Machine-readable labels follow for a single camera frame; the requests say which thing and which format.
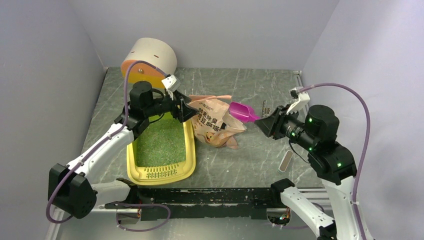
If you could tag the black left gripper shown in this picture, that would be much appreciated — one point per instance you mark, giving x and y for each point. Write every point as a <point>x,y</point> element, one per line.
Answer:
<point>185,111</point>

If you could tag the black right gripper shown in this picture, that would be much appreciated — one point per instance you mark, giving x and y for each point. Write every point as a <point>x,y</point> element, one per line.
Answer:
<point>270,125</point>

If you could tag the orange cat litter bag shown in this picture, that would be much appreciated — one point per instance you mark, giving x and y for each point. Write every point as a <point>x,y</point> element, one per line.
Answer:
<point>214,125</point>

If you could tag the magenta plastic scoop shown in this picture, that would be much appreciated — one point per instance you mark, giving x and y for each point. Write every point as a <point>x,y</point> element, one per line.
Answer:
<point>242,112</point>

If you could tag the round cream drawer cabinet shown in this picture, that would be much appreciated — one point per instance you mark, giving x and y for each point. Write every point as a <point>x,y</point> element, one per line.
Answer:
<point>158,61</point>

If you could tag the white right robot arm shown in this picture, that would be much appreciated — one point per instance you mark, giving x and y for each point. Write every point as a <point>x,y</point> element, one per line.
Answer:
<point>334,165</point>

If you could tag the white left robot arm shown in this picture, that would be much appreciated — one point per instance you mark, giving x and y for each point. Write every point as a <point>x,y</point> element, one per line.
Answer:
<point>69,186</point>

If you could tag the yellow litter box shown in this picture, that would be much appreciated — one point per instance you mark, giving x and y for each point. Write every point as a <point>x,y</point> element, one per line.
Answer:
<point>163,154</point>

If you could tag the grey oval nail file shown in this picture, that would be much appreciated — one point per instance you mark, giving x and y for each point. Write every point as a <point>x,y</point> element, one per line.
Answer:
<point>284,164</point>

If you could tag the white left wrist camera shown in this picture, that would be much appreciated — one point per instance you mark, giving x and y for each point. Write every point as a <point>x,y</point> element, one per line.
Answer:
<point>171,83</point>

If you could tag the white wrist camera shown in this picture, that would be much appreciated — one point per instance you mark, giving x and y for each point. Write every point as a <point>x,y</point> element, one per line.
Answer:
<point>301,99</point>
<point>171,83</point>

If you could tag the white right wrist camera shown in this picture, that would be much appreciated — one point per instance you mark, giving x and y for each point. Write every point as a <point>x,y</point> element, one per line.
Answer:
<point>301,99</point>

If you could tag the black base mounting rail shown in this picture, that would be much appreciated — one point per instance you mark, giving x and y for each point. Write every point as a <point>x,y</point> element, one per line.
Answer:
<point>259,203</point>

